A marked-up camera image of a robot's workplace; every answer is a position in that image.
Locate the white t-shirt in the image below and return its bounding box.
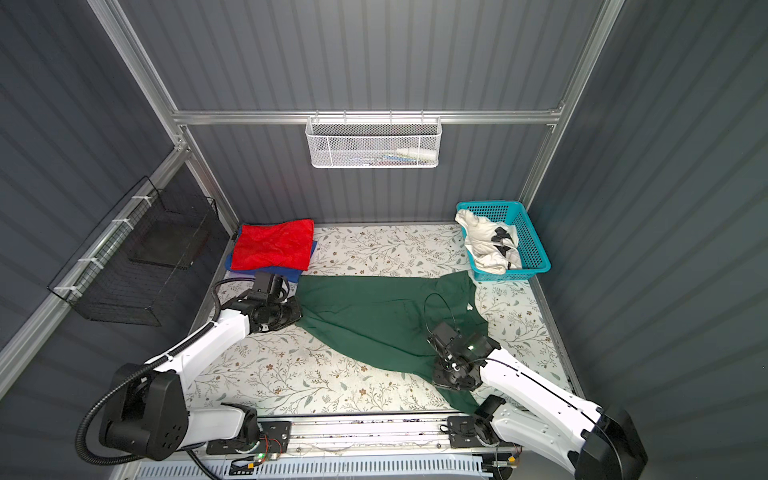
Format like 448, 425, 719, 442
455, 209, 523, 275

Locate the white bottle in basket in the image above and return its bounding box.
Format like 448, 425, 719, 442
395, 147, 439, 164

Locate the aluminium mounting rail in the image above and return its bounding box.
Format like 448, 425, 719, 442
128, 413, 610, 457

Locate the green t-shirt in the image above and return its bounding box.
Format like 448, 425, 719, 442
295, 271, 489, 382

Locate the black corrugated cable conduit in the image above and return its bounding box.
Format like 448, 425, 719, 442
74, 277, 259, 480

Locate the red folded t-shirt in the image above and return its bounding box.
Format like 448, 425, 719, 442
231, 219, 315, 271

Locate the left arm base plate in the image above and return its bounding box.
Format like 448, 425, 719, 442
206, 421, 292, 456

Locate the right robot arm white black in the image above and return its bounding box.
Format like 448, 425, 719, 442
429, 323, 648, 479

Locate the teal plastic laundry basket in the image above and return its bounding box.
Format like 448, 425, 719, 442
456, 200, 551, 282

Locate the black wire basket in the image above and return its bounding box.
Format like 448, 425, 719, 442
48, 168, 228, 328

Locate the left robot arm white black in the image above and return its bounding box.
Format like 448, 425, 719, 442
76, 273, 302, 462

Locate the white vented cable tray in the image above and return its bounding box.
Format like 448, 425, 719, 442
134, 454, 493, 480

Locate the white wire mesh basket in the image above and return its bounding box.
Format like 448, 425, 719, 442
305, 117, 443, 169

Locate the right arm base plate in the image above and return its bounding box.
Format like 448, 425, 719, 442
440, 415, 514, 449

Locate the blue folded t-shirt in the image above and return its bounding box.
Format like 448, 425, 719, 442
225, 242, 303, 283

